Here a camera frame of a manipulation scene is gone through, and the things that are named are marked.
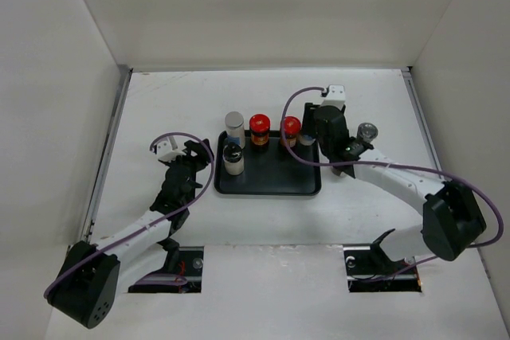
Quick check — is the red lid sauce jar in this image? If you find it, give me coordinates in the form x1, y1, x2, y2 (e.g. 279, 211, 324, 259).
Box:
249, 114, 271, 151
279, 116, 301, 152

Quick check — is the white lid blue label shaker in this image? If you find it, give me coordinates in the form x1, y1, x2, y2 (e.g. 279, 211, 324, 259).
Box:
299, 135, 316, 147

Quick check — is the black knob grinder bottle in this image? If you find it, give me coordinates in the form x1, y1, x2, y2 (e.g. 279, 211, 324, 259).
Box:
222, 142, 245, 176

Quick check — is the silver lid blue label shaker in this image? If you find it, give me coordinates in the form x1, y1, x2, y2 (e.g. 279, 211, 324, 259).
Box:
225, 111, 245, 149

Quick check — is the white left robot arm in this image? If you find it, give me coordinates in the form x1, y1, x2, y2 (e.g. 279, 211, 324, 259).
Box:
43, 133, 214, 329

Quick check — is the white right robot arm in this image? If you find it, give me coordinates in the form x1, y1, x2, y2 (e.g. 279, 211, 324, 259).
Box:
303, 103, 487, 273

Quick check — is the grey lid salt grinder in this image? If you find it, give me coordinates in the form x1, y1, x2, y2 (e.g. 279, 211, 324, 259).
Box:
356, 123, 379, 144

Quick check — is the black plastic tray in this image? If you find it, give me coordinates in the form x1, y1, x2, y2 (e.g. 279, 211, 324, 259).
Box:
214, 130, 322, 197

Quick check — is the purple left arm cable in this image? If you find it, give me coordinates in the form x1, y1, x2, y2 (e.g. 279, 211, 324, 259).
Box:
43, 132, 216, 299

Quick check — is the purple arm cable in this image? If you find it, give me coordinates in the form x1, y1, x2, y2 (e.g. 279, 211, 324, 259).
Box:
280, 85, 505, 277
43, 132, 216, 299

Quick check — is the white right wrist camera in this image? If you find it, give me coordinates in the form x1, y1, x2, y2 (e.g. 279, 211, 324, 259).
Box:
320, 84, 346, 111

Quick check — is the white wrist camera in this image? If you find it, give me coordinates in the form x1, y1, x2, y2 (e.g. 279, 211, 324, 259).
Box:
150, 136, 184, 162
320, 84, 346, 111

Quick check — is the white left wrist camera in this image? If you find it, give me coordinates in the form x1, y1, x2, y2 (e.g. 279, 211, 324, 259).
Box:
150, 136, 184, 162

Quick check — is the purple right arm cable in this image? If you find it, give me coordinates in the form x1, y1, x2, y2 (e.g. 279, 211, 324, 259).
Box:
280, 85, 505, 277

